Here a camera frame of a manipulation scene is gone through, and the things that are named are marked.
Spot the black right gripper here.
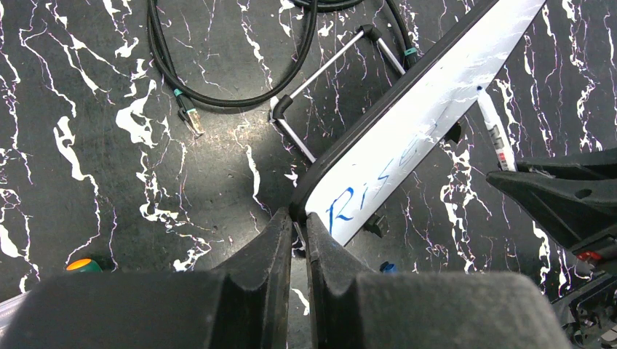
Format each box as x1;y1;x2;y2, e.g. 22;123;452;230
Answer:
487;148;616;348

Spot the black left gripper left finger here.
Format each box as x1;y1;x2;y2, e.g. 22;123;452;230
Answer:
1;208;292;348

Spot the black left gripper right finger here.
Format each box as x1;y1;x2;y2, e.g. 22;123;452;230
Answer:
305;214;570;348

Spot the blue marker cap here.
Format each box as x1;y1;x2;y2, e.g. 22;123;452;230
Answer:
379;261;397;273

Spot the white whiteboard marker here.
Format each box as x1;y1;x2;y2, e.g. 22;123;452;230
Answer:
477;86;517;172

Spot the white whiteboard black frame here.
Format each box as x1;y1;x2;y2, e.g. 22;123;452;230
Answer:
289;0;544;245

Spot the metal whiteboard stand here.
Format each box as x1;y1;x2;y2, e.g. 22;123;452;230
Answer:
268;24;407;164

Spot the green handled screwdriver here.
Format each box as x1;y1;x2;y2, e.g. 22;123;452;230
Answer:
65;258;103;273

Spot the black coiled cable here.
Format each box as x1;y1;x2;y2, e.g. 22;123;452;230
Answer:
146;0;319;138

